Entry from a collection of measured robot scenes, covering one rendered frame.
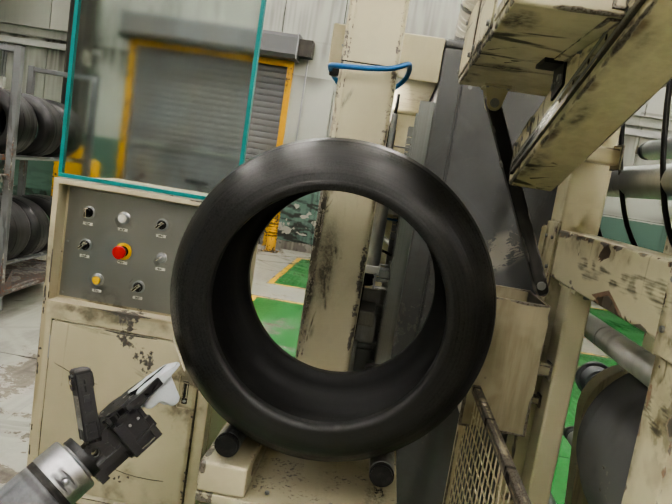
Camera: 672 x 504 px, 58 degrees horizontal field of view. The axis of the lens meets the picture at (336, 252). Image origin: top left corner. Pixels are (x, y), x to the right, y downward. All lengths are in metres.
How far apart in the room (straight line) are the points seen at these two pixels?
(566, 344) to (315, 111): 9.16
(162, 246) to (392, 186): 1.05
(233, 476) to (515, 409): 0.63
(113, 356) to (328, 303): 0.80
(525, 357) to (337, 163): 0.64
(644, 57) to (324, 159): 0.47
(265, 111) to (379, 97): 9.17
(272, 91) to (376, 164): 9.58
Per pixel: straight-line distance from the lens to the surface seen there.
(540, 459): 1.50
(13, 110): 4.75
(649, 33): 0.82
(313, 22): 10.69
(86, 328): 1.98
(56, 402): 2.10
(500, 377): 1.40
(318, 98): 10.37
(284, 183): 1.00
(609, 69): 0.89
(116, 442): 1.07
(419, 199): 0.99
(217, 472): 1.18
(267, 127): 10.51
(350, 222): 1.39
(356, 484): 1.30
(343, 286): 1.41
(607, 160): 1.26
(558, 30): 0.90
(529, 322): 1.38
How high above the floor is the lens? 1.41
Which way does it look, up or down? 7 degrees down
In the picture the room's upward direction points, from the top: 9 degrees clockwise
